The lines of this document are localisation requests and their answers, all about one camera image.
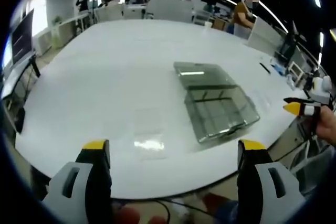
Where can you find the person's red clothing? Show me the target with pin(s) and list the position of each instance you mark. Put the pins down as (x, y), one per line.
(218, 205)

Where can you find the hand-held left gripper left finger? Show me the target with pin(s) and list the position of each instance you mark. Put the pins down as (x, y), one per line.
(76, 182)

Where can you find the white open frame stand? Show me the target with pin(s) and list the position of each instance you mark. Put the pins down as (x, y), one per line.
(298, 73)

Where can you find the clear plastic divider sheet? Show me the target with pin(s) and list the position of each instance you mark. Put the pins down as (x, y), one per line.
(149, 134)

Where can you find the clear plastic compartment box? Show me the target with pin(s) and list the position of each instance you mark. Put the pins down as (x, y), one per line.
(215, 103)

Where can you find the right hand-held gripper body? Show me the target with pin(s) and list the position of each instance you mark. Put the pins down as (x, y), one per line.
(321, 91)

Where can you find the person's right hand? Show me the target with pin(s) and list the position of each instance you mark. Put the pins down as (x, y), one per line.
(326, 127)

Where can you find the white partition panel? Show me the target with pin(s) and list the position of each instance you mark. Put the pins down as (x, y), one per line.
(265, 35)

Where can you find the blue crumpled item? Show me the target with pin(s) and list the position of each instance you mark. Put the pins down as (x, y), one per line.
(278, 68)

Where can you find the black monitor screen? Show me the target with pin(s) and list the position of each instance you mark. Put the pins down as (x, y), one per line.
(22, 37)

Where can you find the black pen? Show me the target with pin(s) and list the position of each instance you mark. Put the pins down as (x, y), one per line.
(265, 68)

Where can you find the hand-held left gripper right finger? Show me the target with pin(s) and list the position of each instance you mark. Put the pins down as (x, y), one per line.
(267, 182)

